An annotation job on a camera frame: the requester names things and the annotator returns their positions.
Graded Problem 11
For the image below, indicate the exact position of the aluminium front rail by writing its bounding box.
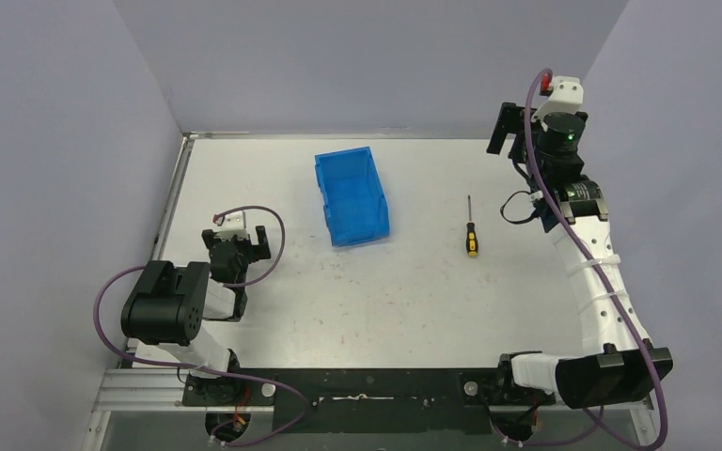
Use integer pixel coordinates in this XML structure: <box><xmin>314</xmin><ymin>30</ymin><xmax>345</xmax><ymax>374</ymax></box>
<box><xmin>93</xmin><ymin>368</ymin><xmax>653</xmax><ymax>413</ymax></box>

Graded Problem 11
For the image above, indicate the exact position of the blue plastic bin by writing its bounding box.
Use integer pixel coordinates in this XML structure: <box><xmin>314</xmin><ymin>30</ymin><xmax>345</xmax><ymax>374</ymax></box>
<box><xmin>315</xmin><ymin>147</ymin><xmax>390</xmax><ymax>247</ymax></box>

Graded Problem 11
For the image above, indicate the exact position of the purple cable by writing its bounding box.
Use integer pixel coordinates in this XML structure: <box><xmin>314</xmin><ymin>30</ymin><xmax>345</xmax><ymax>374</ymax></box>
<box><xmin>92</xmin><ymin>205</ymin><xmax>312</xmax><ymax>448</ymax></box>
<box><xmin>492</xmin><ymin>68</ymin><xmax>670</xmax><ymax>451</ymax></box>

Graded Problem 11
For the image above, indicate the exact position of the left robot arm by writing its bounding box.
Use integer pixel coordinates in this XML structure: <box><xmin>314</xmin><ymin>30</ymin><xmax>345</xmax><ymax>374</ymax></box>
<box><xmin>121</xmin><ymin>225</ymin><xmax>272</xmax><ymax>405</ymax></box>

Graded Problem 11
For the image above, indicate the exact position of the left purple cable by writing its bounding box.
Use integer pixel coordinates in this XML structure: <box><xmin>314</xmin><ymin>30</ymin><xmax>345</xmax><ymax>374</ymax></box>
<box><xmin>92</xmin><ymin>205</ymin><xmax>312</xmax><ymax>448</ymax></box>

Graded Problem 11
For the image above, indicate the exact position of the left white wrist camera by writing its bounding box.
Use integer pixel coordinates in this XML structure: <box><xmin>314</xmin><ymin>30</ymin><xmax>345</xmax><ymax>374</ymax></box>
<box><xmin>212</xmin><ymin>210</ymin><xmax>249</xmax><ymax>241</ymax></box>

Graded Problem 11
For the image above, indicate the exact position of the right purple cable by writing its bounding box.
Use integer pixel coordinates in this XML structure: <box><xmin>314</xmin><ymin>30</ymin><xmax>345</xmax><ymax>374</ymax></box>
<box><xmin>492</xmin><ymin>68</ymin><xmax>670</xmax><ymax>451</ymax></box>

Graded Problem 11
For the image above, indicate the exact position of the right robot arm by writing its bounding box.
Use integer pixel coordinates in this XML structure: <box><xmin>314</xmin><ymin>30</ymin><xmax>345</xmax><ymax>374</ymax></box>
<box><xmin>487</xmin><ymin>102</ymin><xmax>673</xmax><ymax>409</ymax></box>

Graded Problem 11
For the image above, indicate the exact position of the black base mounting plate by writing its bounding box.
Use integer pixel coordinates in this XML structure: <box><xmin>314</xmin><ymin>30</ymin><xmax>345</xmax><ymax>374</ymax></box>
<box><xmin>181</xmin><ymin>367</ymin><xmax>556</xmax><ymax>435</ymax></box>

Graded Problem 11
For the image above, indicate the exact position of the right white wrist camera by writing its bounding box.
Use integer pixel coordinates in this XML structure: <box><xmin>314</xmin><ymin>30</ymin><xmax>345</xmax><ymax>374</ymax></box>
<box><xmin>531</xmin><ymin>74</ymin><xmax>584</xmax><ymax>122</ymax></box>

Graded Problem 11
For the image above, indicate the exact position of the black yellow handled screwdriver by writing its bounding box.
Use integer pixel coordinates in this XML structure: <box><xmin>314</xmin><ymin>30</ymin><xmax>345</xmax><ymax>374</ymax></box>
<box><xmin>465</xmin><ymin>195</ymin><xmax>479</xmax><ymax>257</ymax></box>

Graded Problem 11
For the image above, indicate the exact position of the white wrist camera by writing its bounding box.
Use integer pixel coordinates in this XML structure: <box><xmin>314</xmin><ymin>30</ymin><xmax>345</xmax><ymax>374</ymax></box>
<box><xmin>212</xmin><ymin>210</ymin><xmax>249</xmax><ymax>241</ymax></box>
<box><xmin>531</xmin><ymin>74</ymin><xmax>584</xmax><ymax>122</ymax></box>

